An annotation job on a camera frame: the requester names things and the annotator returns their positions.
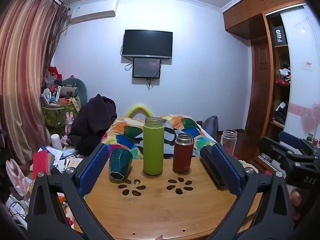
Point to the red gift bag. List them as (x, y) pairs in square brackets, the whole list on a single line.
[(53, 72)]

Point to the white bottle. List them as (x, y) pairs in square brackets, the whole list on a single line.
[(56, 142)]

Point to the brown wooden door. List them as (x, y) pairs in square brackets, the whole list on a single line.
[(260, 85)]

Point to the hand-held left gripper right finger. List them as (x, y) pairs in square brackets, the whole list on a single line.
[(226, 167)]

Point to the black box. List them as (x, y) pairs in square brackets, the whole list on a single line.
[(279, 36)]

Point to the colourful patchwork quilt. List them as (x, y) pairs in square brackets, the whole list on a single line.
[(125, 132)]

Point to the wooden wardrobe shelf unit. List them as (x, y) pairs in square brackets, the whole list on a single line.
[(272, 100)]

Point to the red book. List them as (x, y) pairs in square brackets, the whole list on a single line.
[(41, 163)]

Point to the grey backpack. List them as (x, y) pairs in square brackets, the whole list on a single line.
[(210, 127)]

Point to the white sliding wardrobe door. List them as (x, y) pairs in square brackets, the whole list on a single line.
[(303, 90)]

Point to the white air conditioner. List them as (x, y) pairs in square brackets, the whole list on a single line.
[(93, 11)]

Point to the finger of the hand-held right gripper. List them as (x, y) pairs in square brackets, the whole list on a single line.
[(277, 148), (291, 138)]

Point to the dark green faceted cup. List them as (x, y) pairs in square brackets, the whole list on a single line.
[(120, 163)]

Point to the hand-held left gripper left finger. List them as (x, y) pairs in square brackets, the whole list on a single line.
[(93, 171)]

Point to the striped pink curtain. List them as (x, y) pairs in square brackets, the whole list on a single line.
[(23, 75)]

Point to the pink patterned bag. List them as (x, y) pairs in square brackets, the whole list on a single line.
[(17, 177)]

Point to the red thermos bottle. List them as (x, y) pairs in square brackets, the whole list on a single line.
[(183, 156)]

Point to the small black wall monitor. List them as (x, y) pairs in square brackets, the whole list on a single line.
[(146, 68)]

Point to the dark coat pile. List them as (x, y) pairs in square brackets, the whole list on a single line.
[(93, 120)]

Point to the clear glass jar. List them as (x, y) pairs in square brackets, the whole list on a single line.
[(228, 142)]

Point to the wooden overhead cabinet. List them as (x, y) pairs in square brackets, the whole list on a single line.
[(252, 7)]

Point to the grey-green plush pillow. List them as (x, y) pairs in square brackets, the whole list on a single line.
[(80, 87)]

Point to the person's right hand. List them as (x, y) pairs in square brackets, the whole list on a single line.
[(296, 197)]

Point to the pink rabbit toy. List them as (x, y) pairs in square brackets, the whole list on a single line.
[(69, 121)]

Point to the green storage basket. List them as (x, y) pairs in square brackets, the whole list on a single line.
[(58, 115)]

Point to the yellow curved cushion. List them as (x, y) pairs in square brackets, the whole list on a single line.
[(137, 108)]

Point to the wall-mounted black television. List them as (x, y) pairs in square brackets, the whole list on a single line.
[(147, 43)]

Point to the green thermos bottle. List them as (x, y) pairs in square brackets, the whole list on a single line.
[(153, 150)]

